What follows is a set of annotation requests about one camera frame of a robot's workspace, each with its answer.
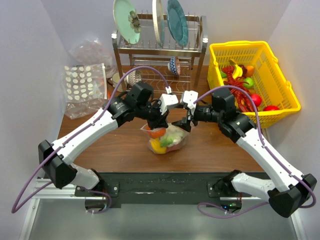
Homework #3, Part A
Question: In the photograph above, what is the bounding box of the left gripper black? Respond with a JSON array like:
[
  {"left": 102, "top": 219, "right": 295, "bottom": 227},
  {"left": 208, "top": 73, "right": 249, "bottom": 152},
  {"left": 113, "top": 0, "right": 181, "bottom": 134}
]
[{"left": 135, "top": 98, "right": 170, "bottom": 130}]

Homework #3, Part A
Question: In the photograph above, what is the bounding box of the orange toy pumpkin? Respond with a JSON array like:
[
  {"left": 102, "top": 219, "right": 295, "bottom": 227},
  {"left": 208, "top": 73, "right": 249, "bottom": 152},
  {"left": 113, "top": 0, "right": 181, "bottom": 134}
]
[{"left": 145, "top": 125, "right": 166, "bottom": 139}]

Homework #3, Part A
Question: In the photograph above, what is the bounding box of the white toy cauliflower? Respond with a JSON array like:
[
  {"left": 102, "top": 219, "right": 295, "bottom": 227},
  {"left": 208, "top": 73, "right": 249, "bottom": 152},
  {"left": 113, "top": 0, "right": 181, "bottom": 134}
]
[{"left": 160, "top": 125, "right": 185, "bottom": 147}]

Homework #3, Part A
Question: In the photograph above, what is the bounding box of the polka dot zip bag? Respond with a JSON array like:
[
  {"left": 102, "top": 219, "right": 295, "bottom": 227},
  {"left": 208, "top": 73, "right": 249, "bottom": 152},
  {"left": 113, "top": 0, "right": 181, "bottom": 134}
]
[{"left": 140, "top": 123, "right": 189, "bottom": 155}]

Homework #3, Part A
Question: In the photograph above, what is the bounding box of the yellow toy lemon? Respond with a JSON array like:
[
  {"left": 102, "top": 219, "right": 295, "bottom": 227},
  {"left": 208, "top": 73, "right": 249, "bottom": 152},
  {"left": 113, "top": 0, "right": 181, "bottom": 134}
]
[{"left": 149, "top": 138, "right": 167, "bottom": 154}]

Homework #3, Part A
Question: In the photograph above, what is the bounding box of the red toy lobster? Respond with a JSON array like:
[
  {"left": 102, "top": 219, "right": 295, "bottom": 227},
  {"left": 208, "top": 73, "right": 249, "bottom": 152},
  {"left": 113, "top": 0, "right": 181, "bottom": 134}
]
[{"left": 221, "top": 65, "right": 255, "bottom": 113}]

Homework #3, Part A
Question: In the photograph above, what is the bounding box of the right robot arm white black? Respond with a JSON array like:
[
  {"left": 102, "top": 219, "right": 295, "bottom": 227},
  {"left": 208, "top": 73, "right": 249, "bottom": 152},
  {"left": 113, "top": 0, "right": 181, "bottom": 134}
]
[{"left": 165, "top": 85, "right": 317, "bottom": 218}]

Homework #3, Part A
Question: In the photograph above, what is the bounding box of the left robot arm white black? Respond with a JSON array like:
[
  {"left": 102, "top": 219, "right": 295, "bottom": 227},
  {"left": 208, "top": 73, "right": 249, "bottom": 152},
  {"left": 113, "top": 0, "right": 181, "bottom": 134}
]
[{"left": 38, "top": 82, "right": 178, "bottom": 196}]

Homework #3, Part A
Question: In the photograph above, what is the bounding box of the polka dot bag stack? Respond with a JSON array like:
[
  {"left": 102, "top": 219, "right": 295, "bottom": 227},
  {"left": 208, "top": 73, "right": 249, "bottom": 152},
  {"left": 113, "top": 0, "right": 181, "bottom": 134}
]
[{"left": 61, "top": 63, "right": 108, "bottom": 120}]

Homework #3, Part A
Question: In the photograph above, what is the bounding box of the crumpled clear plastic bag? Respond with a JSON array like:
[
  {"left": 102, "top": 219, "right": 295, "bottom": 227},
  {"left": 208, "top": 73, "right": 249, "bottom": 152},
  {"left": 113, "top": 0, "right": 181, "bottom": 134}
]
[{"left": 69, "top": 35, "right": 118, "bottom": 78}]

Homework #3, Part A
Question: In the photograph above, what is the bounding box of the patterned grey bowl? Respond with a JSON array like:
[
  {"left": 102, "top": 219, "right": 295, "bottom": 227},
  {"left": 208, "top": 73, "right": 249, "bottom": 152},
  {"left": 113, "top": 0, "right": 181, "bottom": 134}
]
[{"left": 126, "top": 69, "right": 142, "bottom": 87}]

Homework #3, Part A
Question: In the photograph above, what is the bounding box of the metal dish rack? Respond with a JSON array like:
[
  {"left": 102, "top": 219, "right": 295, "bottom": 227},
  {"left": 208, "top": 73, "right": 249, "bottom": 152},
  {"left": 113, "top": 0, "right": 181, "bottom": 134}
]
[{"left": 111, "top": 12, "right": 209, "bottom": 95}]

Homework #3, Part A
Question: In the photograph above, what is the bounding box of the cream enamel mug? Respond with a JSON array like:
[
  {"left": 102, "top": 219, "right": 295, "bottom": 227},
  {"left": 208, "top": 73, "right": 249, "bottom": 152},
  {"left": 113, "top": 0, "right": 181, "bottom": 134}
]
[{"left": 107, "top": 72, "right": 127, "bottom": 92}]

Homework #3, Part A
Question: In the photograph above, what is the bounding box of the blue patterned bowl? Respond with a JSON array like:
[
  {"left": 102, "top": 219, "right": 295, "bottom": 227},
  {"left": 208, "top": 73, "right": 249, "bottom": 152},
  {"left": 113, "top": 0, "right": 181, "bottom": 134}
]
[{"left": 167, "top": 56, "right": 181, "bottom": 76}]

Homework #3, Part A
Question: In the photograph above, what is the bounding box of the yellow toy banana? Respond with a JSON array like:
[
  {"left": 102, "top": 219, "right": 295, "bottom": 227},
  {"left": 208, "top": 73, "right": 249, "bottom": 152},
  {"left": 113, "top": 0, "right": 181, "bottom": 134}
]
[{"left": 229, "top": 58, "right": 243, "bottom": 79}]

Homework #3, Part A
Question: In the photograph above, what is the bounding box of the round red toy fruit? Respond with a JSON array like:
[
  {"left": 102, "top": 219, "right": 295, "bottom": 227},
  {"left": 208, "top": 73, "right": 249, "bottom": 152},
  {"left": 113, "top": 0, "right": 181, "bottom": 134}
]
[{"left": 251, "top": 93, "right": 262, "bottom": 107}]

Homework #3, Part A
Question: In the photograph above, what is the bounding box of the green toy apple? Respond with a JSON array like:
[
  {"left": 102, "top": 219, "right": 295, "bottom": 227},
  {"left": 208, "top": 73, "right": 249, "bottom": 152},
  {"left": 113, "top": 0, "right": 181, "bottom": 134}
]
[{"left": 242, "top": 77, "right": 254, "bottom": 89}]

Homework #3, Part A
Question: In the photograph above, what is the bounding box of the red toy apple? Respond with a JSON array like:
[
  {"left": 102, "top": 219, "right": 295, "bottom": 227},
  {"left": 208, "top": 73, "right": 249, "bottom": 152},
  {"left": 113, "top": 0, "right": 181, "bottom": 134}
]
[{"left": 263, "top": 105, "right": 279, "bottom": 112}]

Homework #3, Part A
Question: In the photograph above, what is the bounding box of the yellow plastic basket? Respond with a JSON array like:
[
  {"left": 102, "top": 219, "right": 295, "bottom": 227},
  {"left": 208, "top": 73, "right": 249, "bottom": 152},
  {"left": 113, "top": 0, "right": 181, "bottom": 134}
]
[{"left": 207, "top": 40, "right": 301, "bottom": 129}]

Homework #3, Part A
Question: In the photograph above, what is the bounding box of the dark teal plate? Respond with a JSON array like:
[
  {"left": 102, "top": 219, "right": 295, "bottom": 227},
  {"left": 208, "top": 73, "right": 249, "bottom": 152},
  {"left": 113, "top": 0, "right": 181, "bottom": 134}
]
[{"left": 167, "top": 0, "right": 189, "bottom": 48}]

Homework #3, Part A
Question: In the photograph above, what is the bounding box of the mint green flower plate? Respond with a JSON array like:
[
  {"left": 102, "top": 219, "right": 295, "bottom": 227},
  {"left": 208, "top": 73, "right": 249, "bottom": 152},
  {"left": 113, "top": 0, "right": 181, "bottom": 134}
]
[{"left": 113, "top": 0, "right": 141, "bottom": 45}]

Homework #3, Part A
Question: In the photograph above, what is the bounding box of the cream rimmed plate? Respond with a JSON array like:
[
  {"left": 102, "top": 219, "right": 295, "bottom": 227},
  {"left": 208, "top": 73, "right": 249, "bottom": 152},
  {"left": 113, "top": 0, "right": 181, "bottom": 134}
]
[{"left": 152, "top": 0, "right": 165, "bottom": 47}]

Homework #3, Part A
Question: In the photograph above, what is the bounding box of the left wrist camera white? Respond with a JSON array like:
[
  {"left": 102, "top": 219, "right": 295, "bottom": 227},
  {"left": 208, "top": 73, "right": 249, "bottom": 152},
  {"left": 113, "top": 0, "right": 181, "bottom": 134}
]
[{"left": 159, "top": 86, "right": 179, "bottom": 115}]

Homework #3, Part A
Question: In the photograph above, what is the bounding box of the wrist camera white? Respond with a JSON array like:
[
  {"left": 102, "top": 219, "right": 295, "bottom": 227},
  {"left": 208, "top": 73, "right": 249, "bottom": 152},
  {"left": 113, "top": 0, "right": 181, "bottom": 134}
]
[
  {"left": 180, "top": 90, "right": 199, "bottom": 116},
  {"left": 159, "top": 86, "right": 179, "bottom": 115}
]

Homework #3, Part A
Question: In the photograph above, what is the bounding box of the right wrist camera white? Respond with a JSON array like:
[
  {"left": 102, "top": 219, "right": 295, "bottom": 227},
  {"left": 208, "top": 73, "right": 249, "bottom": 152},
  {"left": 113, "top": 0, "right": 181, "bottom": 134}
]
[{"left": 180, "top": 90, "right": 199, "bottom": 116}]

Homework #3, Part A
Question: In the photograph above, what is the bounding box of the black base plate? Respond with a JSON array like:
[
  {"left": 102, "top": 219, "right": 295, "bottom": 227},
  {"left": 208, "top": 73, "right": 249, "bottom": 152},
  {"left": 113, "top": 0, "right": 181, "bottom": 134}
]
[{"left": 74, "top": 171, "right": 253, "bottom": 210}]

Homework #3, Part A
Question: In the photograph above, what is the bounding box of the aluminium rail frame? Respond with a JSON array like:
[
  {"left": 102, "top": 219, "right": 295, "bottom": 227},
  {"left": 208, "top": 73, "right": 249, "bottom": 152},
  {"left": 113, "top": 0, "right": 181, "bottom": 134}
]
[{"left": 18, "top": 176, "right": 88, "bottom": 240}]

